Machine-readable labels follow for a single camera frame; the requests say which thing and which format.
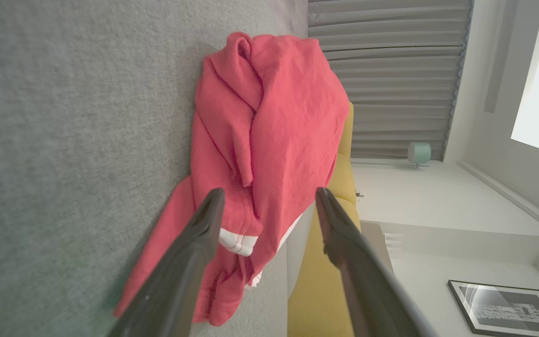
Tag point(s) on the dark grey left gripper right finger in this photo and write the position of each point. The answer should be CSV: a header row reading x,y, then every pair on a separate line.
x,y
363,281

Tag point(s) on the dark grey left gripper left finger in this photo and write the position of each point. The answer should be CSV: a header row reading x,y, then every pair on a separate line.
x,y
176,281

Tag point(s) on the red jersey with white sleeves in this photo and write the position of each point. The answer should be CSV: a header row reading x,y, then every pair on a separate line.
x,y
166,243

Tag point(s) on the red shorts with white stripe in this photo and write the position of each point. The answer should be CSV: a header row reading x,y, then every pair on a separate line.
x,y
288,117

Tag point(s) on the yellow sofa backrest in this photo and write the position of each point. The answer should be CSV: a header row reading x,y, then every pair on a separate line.
x,y
316,290

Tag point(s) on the white slatted air vent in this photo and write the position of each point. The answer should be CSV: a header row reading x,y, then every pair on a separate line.
x,y
394,243

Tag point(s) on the mint green round lamp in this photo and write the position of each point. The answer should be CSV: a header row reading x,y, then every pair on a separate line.
x,y
419,152

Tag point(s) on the black framed picture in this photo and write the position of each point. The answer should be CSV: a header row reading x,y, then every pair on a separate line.
x,y
508,309

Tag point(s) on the yellow and grey sofa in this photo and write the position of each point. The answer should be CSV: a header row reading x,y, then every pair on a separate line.
x,y
63,140

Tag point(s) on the grey pleated curtain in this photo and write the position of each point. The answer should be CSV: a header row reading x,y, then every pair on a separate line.
x,y
391,70

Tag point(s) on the black wall plug charger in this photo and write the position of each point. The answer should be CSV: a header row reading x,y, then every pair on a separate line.
x,y
358,194

